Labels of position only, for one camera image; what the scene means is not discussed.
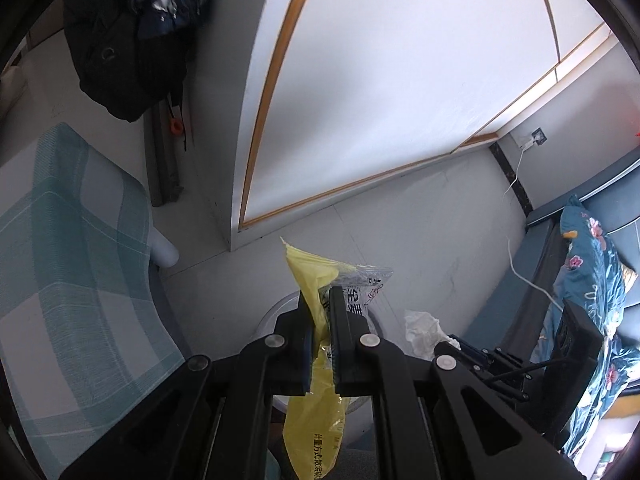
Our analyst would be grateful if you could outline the black jacket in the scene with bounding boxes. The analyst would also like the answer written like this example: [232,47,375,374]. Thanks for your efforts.
[62,0,201,122]

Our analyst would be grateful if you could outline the white round trash bin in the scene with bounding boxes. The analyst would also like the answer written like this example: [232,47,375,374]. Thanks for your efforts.
[254,294,387,447]

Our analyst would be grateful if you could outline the white charger cable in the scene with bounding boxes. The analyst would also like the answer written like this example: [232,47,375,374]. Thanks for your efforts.
[502,132,567,312]

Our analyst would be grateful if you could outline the white cylindrical post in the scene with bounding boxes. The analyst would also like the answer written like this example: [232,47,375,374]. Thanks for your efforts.
[150,227,179,267]

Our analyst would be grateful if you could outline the grey folded stand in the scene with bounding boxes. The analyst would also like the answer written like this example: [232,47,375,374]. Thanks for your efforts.
[143,94,184,207]

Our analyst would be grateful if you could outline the blue floral blanket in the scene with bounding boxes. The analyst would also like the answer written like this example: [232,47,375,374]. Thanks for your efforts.
[529,194,640,462]

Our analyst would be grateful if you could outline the yellow plastic snack wrapper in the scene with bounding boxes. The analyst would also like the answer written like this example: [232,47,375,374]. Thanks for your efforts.
[280,236,396,480]

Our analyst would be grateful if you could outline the white tissue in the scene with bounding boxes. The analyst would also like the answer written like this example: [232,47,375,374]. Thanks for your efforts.
[404,310,462,362]

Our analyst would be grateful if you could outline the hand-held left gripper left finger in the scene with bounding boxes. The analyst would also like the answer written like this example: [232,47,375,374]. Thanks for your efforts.
[59,290,321,480]

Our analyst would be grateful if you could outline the black marble wall trim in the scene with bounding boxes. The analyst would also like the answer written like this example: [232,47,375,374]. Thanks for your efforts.
[489,141,532,222]

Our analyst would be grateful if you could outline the teal plaid bed sheet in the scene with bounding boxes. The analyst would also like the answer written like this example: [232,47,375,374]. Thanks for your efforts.
[0,122,192,480]

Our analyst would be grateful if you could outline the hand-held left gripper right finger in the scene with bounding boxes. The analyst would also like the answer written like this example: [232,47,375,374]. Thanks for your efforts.
[327,285,586,480]

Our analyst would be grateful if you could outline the blue bed frame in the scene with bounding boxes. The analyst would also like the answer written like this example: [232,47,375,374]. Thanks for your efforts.
[469,145,640,363]

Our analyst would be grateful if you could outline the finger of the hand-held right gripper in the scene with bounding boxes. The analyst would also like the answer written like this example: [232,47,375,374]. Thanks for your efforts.
[445,334,527,377]
[434,341,532,404]

